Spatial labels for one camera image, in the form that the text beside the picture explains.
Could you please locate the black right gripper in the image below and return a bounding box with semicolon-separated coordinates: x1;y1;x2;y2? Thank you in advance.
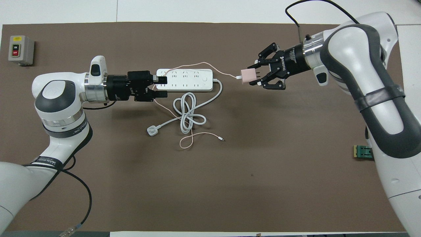
249;42;311;91

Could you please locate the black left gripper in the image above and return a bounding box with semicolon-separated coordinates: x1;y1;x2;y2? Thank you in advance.
106;70;168;102

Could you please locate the pink charger adapter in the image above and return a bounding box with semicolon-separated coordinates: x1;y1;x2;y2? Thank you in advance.
240;68;258;85

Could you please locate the white power strip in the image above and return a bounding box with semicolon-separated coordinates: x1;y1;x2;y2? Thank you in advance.
156;68;213;92

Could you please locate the pink charging cable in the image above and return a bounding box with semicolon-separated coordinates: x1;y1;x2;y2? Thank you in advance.
153;62;242;149

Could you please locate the green connector block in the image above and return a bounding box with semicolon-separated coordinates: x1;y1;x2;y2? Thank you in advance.
354;145;374;160

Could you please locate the brown table mat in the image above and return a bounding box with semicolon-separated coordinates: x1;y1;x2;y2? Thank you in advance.
0;22;407;232

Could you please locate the white power cord with plug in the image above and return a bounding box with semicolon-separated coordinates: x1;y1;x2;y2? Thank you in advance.
146;78;223;137

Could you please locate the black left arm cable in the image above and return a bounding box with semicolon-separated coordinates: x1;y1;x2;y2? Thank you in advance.
58;100;116;237

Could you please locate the grey on-off switch box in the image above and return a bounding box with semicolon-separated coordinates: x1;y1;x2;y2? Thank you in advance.
8;35;35;66

